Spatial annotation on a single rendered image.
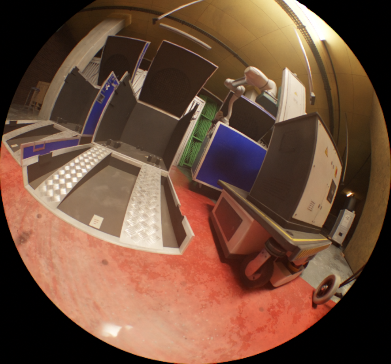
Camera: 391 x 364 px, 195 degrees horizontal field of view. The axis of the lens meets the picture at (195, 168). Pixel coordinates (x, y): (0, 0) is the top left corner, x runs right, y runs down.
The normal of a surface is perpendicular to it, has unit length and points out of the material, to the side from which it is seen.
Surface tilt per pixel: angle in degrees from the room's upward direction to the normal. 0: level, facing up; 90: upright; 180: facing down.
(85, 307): 0
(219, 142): 90
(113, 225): 2
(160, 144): 90
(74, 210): 2
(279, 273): 90
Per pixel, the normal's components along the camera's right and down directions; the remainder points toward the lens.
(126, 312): 0.41, -0.91
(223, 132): 0.06, 0.11
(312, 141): -0.91, -0.40
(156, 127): 0.34, 0.24
